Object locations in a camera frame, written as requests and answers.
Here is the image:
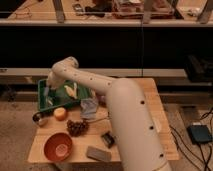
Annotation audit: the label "black foot pedal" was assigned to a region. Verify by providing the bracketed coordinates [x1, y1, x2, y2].
[187, 125, 212, 144]

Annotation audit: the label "grey folded cloth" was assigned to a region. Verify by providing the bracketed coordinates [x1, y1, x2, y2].
[80, 98, 98, 119]

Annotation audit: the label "black cable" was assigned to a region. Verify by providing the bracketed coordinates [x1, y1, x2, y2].
[169, 106, 213, 171]

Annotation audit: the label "small black box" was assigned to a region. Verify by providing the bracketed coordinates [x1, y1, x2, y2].
[101, 131, 115, 148]

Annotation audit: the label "yellow banana pieces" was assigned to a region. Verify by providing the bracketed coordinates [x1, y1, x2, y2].
[64, 85, 77, 99]

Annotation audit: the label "green plastic tray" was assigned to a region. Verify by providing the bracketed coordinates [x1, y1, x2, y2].
[38, 79, 91, 112]

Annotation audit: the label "grey sponge block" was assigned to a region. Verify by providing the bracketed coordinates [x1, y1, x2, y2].
[86, 146, 111, 162]

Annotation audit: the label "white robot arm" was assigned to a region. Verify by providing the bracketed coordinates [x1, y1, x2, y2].
[47, 57, 172, 171]

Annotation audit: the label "yellow apple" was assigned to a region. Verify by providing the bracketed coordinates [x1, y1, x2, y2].
[53, 107, 67, 121]

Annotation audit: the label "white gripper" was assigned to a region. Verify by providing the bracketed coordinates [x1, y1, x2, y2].
[44, 72, 64, 97]

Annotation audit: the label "orange bowl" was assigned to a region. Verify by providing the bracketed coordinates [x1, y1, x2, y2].
[44, 133, 73, 162]

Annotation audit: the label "dark grape bunch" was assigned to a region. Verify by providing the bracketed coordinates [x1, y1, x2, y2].
[67, 120, 89, 137]

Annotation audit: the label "wooden board table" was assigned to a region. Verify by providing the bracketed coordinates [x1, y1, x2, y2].
[28, 78, 179, 164]

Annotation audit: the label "long wooden shelf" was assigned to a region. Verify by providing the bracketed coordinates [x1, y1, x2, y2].
[0, 0, 213, 27]

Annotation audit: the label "cluttered box on shelf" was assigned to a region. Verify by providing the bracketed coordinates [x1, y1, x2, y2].
[112, 0, 174, 19]

